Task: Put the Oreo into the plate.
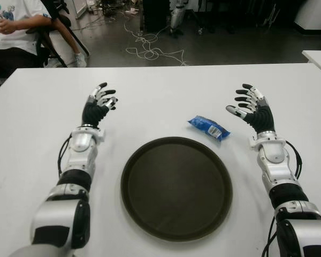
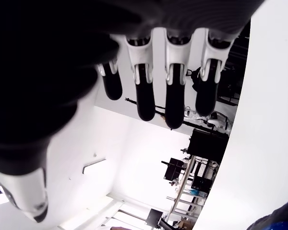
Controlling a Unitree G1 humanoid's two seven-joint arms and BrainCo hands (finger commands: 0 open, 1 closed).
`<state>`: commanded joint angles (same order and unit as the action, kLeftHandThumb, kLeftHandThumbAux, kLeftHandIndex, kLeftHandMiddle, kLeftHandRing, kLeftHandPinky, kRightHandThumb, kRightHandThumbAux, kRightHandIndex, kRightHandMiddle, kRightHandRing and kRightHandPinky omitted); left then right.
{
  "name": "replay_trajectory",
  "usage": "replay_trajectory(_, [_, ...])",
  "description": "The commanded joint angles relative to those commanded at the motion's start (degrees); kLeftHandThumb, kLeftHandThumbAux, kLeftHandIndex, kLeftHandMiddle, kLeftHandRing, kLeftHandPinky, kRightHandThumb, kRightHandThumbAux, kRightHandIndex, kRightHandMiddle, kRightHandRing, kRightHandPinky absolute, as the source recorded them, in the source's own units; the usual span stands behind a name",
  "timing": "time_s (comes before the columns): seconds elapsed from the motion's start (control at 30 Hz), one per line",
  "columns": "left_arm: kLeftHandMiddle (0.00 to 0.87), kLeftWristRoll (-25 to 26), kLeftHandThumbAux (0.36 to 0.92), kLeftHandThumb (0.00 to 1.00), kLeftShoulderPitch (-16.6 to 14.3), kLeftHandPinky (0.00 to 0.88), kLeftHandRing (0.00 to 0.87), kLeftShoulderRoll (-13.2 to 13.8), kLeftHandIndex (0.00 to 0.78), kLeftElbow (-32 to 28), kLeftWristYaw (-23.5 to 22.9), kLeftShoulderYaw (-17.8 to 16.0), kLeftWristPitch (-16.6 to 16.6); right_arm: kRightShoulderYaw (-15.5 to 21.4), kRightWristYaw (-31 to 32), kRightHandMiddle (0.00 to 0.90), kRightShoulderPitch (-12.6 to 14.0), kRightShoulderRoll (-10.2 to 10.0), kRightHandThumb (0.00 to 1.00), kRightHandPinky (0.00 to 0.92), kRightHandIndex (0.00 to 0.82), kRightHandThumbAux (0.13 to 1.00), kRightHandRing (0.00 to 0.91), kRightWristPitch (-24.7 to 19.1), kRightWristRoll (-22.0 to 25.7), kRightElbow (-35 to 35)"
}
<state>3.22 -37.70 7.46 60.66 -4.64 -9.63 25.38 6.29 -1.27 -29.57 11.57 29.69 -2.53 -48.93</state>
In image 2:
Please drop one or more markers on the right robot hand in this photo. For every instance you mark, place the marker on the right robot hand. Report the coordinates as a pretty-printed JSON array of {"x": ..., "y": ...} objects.
[{"x": 50, "y": 60}]

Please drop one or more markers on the blue Oreo packet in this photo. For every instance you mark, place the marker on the blue Oreo packet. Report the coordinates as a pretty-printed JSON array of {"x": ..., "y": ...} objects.
[{"x": 278, "y": 215}]

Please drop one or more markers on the long black pole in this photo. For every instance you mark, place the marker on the long black pole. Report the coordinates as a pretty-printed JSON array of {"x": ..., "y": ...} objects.
[{"x": 159, "y": 111}]

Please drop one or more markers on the black square panel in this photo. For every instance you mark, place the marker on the black square panel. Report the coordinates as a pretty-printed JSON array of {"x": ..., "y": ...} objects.
[{"x": 171, "y": 171}]

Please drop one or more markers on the black cabinet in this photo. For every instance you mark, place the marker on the black cabinet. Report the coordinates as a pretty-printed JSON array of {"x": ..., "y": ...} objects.
[{"x": 206, "y": 146}]

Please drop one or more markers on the aluminium shelf rack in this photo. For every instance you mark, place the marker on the aluminium shelf rack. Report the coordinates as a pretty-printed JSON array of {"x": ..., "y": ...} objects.
[{"x": 182, "y": 189}]

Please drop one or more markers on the black monitor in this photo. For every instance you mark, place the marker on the black monitor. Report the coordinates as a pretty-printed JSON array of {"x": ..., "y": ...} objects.
[{"x": 154, "y": 216}]

